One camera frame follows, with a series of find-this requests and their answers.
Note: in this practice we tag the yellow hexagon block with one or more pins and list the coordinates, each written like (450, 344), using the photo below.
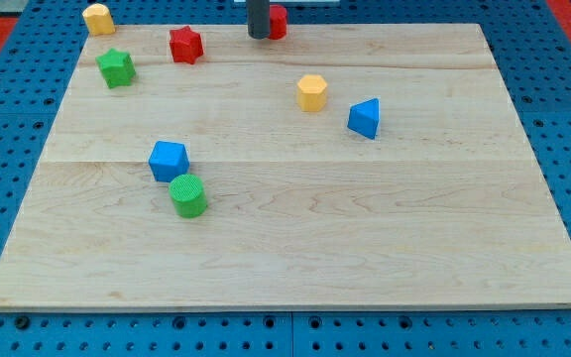
(311, 93)

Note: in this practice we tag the wooden board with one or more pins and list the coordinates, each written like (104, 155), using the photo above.
(446, 209)

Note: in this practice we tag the blue triangle block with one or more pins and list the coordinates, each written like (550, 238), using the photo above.
(364, 118)

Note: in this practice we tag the green cylinder block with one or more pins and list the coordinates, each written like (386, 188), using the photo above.
(188, 196)

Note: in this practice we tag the blue cube block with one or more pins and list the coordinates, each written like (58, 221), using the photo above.
(168, 160)

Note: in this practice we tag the red block behind tool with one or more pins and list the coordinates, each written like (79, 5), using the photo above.
(278, 22)

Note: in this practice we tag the red star block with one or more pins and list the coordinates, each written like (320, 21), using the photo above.
(185, 45)

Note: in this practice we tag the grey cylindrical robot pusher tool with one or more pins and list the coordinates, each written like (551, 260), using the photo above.
(258, 18)

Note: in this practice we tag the green star block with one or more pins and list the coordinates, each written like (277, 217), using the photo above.
(116, 68)

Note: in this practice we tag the yellow block top left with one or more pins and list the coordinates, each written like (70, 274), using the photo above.
(98, 20)

